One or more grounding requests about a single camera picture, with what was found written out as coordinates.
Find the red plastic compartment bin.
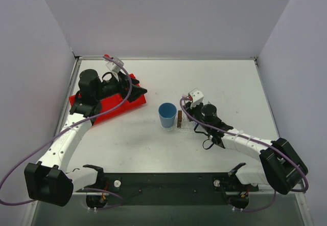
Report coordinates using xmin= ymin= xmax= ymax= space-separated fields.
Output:
xmin=69 ymin=69 xmax=146 ymax=125

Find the blue plastic cup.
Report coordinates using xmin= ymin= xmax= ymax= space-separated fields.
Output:
xmin=158 ymin=103 xmax=177 ymax=128

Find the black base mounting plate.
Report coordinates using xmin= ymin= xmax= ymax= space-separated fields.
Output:
xmin=84 ymin=172 xmax=259 ymax=210

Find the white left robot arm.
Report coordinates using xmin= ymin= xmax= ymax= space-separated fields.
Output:
xmin=24 ymin=69 xmax=147 ymax=207

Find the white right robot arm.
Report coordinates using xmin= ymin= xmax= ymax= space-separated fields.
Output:
xmin=180 ymin=99 xmax=309 ymax=195

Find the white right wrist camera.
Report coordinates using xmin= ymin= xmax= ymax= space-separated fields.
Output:
xmin=188 ymin=88 xmax=204 ymax=109

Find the clear textured glass tray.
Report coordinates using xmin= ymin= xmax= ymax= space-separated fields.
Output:
xmin=161 ymin=115 xmax=196 ymax=133

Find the clear textured holder with wood ends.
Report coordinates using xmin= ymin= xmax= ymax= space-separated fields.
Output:
xmin=176 ymin=110 xmax=194 ymax=130

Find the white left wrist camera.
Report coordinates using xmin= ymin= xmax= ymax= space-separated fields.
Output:
xmin=104 ymin=54 xmax=124 ymax=81

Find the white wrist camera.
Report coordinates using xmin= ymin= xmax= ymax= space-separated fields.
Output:
xmin=104 ymin=54 xmax=124 ymax=81
xmin=188 ymin=88 xmax=204 ymax=109

